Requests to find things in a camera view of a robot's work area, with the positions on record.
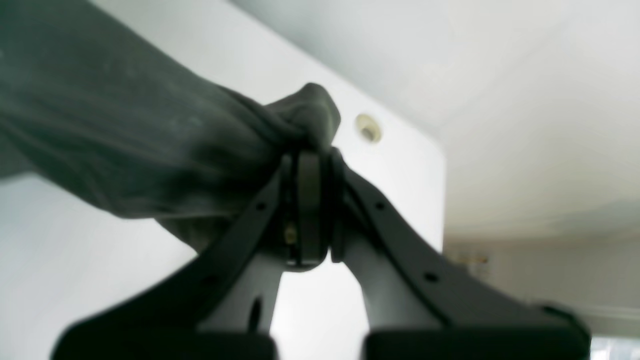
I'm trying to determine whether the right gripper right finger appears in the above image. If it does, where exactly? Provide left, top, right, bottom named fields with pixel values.
left=327, top=148, right=591, bottom=360

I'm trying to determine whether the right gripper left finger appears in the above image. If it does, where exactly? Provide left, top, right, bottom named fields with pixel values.
left=52, top=150, right=326, bottom=360

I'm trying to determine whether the dark grey t-shirt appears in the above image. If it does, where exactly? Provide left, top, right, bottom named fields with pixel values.
left=0, top=0, right=341, bottom=252

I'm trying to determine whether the right table cable grommet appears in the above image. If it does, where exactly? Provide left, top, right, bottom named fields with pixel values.
left=355, top=112, right=383, bottom=144

